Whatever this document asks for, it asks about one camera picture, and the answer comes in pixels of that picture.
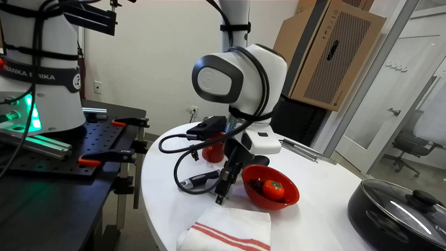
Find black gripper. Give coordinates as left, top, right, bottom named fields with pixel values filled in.
left=214, top=138, right=271, bottom=206

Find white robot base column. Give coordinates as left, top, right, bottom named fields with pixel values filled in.
left=0, top=0, right=88, bottom=137

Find red mug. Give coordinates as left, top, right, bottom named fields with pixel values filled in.
left=201, top=131, right=229, bottom=164

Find white towel with red stripes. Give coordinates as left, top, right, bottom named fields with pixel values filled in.
left=176, top=205, right=272, bottom=251

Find red tomato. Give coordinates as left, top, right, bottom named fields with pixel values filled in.
left=262, top=178, right=286, bottom=202

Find red bowl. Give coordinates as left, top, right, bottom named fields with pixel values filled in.
left=242, top=164, right=301, bottom=212

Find metal tongs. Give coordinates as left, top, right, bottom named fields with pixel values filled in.
left=278, top=137, right=336, bottom=164

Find black frying pan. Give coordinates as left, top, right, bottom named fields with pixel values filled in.
left=347, top=178, right=446, bottom=251

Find brown cardboard box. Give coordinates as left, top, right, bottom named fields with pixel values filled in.
left=274, top=0, right=388, bottom=113

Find white door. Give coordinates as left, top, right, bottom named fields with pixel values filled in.
left=335, top=18, right=446, bottom=174

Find glass pan lid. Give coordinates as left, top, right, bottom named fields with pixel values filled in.
left=361, top=180, right=446, bottom=250

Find black breadboard table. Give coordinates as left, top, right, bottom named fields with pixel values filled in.
left=0, top=103, right=151, bottom=251

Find black office chair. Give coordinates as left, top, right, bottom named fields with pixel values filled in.
left=381, top=109, right=444, bottom=178

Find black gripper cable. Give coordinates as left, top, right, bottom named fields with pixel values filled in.
left=158, top=131, right=235, bottom=195

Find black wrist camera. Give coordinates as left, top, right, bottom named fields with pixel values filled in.
left=186, top=114, right=229, bottom=141

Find orange-handled black clamp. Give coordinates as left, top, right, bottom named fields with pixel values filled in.
left=77, top=148, right=138, bottom=170
left=111, top=116, right=151, bottom=130

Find aluminium rail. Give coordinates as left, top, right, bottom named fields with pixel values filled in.
left=0, top=127, right=74, bottom=162

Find wall coat hooks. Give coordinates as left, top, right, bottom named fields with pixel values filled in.
left=385, top=63, right=410, bottom=74

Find black mounted camera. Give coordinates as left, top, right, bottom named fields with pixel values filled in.
left=58, top=0, right=117, bottom=38

